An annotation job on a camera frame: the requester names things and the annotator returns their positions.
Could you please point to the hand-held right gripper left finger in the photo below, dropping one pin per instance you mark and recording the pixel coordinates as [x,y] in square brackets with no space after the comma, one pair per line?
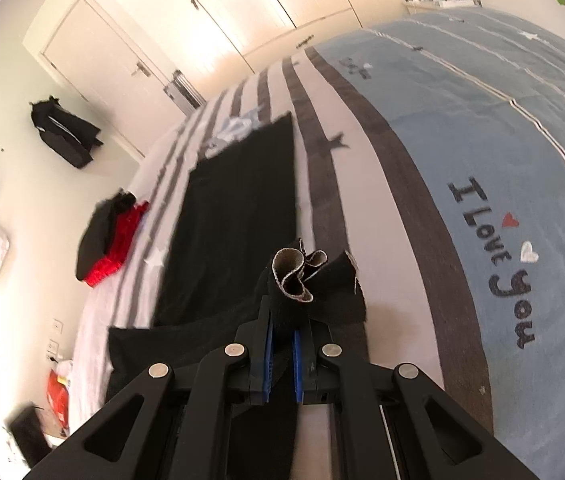
[267,360]

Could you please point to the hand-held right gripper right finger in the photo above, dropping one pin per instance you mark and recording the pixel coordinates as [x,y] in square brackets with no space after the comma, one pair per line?
[298,365]

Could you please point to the black pants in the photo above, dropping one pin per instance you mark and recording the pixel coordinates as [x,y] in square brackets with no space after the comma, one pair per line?
[232,210]

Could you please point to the red and black clothes pile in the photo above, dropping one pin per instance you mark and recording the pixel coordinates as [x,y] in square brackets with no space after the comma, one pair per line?
[97,235]

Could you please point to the red and white plastic bag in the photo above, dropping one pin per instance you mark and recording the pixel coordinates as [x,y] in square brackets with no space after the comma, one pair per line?
[57,395]

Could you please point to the black box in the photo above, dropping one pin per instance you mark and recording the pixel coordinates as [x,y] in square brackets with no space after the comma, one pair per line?
[27,430]

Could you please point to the blue striped printed blanket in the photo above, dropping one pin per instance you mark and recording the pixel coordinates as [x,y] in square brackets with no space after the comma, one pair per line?
[412,110]

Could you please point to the silver suitcase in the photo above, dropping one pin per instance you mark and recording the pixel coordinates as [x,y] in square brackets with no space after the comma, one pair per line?
[182,90]

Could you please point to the black hanging jacket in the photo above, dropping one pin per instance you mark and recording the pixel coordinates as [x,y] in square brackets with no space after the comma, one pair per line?
[65,132]

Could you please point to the white door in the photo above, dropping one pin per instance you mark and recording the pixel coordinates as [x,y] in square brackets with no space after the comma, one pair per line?
[102,45]

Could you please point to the white desk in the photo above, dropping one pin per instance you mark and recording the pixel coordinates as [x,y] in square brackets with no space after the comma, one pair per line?
[442,6]

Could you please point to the white wall socket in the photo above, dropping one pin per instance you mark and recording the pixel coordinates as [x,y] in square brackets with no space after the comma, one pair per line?
[52,350]
[57,325]

